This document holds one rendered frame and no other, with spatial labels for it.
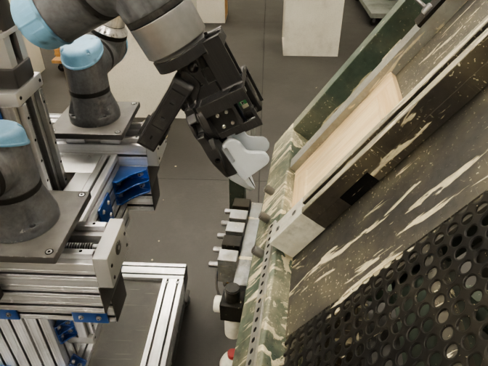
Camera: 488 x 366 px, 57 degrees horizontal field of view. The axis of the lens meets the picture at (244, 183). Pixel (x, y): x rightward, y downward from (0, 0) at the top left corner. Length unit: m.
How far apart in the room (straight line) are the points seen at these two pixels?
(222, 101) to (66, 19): 0.19
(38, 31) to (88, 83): 0.80
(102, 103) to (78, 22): 0.86
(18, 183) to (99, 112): 0.48
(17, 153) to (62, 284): 0.32
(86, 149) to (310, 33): 3.78
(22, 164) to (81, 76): 0.46
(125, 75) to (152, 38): 3.14
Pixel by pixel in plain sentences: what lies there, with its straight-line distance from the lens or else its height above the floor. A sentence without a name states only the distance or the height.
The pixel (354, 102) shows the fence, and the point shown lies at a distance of 1.29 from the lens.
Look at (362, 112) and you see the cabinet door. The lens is 1.24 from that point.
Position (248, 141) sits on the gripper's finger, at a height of 1.37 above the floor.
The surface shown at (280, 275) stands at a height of 0.90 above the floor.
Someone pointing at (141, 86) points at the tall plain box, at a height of 0.27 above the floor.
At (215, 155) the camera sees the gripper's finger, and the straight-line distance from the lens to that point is 0.54.
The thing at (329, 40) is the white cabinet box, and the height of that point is 0.17.
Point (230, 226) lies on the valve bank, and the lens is 1.39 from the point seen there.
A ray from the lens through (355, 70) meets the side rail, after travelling 1.52.
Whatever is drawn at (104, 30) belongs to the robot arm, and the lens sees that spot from 1.45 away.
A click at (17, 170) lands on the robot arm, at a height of 1.20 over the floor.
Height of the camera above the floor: 1.67
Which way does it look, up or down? 35 degrees down
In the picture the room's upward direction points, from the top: straight up
